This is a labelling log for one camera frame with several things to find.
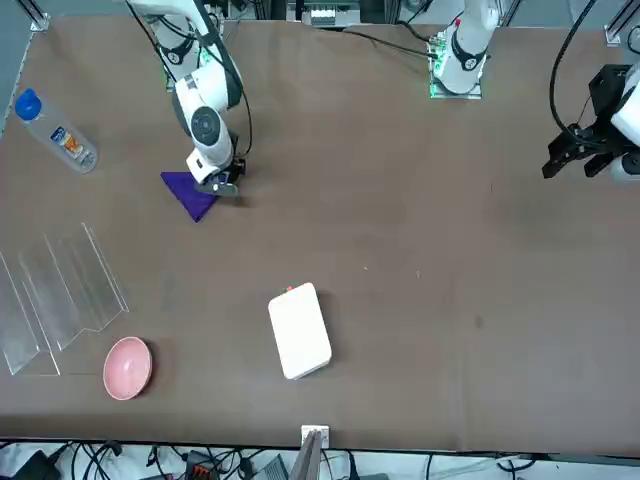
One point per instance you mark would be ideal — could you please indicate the black power adapter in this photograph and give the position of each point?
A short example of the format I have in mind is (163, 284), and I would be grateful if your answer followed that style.
(35, 465)

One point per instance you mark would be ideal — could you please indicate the black red connector box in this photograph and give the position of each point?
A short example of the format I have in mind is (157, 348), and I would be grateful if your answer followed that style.
(197, 470)

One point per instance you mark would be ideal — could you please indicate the aluminium camera post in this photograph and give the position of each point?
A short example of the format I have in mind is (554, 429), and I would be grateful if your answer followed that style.
(307, 460)

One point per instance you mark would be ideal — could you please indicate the pink bowl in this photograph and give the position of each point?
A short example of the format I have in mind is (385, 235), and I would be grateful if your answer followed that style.
(127, 367)

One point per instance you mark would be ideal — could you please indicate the clear bottle blue cap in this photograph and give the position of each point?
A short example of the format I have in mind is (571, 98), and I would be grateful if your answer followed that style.
(65, 142)

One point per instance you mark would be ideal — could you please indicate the white power strip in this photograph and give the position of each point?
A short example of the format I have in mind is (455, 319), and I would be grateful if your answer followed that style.
(327, 17)

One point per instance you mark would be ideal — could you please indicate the clear acrylic stepped rack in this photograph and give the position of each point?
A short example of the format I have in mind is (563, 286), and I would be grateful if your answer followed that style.
(65, 300)

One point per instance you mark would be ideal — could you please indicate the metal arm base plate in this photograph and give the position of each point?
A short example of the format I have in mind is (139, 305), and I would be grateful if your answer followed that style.
(455, 95)
(170, 88)

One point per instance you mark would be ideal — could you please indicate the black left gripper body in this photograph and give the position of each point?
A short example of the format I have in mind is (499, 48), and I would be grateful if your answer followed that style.
(600, 140)

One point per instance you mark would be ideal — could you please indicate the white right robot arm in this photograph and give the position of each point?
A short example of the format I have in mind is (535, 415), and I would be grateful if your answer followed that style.
(205, 125)

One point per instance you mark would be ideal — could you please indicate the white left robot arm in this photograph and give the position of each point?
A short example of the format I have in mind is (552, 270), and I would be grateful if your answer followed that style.
(465, 55)

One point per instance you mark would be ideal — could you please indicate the purple cloth towel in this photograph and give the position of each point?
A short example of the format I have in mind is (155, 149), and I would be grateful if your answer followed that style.
(187, 197)

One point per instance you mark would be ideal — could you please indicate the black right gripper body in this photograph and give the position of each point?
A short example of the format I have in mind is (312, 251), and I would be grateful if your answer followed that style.
(237, 170)

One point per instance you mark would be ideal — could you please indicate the aluminium frame corner bracket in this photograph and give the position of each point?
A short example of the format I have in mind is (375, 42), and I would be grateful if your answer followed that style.
(40, 22)
(614, 35)

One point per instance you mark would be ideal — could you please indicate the white mini drawer cabinet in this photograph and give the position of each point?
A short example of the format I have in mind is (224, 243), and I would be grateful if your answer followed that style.
(300, 332)

